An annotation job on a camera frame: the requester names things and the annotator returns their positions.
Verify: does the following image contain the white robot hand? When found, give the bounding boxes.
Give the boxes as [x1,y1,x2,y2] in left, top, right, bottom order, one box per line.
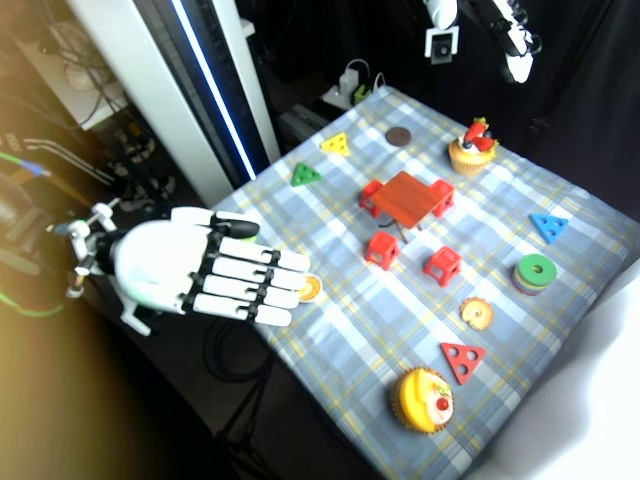
[112,205,313,330]
[492,0,544,85]

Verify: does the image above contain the orange egg tart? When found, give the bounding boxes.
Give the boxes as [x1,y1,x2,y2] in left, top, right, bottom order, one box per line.
[298,274,324,305]

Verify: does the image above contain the red toy chair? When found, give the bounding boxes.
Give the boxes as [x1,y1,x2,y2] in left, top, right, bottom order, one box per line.
[358,179,385,218]
[430,179,457,218]

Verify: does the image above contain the small brown toy table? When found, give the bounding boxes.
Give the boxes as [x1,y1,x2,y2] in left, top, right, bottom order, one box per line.
[368,170,442,244]

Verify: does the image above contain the red toy stool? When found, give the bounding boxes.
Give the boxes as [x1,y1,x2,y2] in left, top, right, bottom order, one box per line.
[422,245,464,288]
[364,230,401,272]

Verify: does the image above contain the strawberry toy cupcake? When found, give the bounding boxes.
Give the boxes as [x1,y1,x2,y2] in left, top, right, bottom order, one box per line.
[447,116,501,177]

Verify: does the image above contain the blue triangle block with holes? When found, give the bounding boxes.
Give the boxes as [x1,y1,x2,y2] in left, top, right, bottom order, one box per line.
[528,212,571,246]

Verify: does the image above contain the white column with blue stripe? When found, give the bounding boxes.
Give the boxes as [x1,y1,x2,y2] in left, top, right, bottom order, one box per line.
[67,0,282,207]

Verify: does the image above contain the green triangle block with holes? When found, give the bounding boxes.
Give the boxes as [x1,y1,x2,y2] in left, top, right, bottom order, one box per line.
[290,162,323,189]

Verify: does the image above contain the black tripod stand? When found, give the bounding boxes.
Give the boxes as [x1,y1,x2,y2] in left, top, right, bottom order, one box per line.
[213,364,286,469]

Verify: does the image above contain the white power strip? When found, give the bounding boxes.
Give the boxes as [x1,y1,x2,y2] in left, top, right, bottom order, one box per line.
[319,58,387,109]

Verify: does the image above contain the yellow triangle block with holes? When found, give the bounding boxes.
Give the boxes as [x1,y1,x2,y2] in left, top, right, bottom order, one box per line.
[319,132,352,158]

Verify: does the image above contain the colourful stacked rings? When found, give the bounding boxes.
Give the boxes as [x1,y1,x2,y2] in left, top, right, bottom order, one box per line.
[510,252,559,298]

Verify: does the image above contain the blue plaid table cloth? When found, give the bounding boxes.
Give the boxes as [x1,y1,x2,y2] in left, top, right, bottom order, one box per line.
[209,84,629,480]

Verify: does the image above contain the round toy tart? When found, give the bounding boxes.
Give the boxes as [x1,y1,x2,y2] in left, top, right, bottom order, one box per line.
[458,296,496,332]

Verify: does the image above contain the red triangle block with holes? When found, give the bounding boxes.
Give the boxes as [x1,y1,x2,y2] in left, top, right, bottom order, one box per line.
[439,342,487,387]

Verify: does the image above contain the yellow fruit toy cupcake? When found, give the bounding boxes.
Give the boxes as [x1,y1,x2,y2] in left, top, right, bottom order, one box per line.
[390,366,457,436]

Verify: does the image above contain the white blurred shell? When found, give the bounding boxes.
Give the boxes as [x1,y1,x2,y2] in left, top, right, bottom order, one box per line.
[467,269,640,480]

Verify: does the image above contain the black coiled cable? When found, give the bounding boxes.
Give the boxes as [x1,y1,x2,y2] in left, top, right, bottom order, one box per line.
[201,319,275,385]

